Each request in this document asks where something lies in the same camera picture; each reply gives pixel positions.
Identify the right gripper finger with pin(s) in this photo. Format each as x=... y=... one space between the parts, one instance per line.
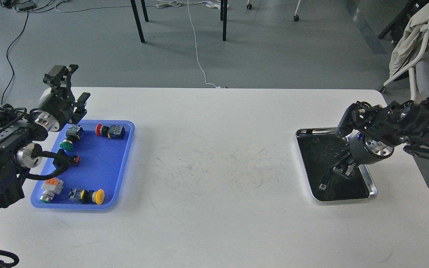
x=80 y=110
x=59 y=78

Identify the black table leg left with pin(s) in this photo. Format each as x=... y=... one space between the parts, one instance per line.
x=137 y=17

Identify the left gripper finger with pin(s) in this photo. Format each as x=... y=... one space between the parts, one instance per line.
x=345 y=170
x=344 y=156

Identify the red push button switch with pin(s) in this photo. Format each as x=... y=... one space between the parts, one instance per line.
x=114 y=131

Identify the silver metal tray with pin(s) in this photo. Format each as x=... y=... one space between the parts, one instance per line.
x=318 y=158

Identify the black table leg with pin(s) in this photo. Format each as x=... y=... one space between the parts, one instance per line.
x=224 y=17
x=137 y=17

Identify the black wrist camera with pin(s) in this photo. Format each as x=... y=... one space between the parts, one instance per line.
x=350 y=120

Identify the black selector switch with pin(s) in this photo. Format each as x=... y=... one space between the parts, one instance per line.
x=66 y=160

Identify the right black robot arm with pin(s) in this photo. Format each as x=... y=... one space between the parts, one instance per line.
x=21 y=157

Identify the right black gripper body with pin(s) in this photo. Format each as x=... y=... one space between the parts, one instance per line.
x=54 y=111

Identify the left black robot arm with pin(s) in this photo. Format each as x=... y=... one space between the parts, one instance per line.
x=379 y=131

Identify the blue plastic tray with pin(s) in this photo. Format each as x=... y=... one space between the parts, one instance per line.
x=102 y=166

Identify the green push button switch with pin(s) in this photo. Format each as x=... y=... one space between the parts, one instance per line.
x=73 y=134

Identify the beige jacket on chair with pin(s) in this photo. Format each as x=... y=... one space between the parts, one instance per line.
x=407 y=42

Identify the black table leg right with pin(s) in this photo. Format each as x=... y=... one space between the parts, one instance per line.
x=224 y=17

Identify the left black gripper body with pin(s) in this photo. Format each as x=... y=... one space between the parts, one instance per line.
x=366 y=151

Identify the yellow push button switch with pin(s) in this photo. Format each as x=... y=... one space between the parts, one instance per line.
x=86 y=197

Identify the orange grey push button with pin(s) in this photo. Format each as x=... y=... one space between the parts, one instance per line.
x=51 y=187

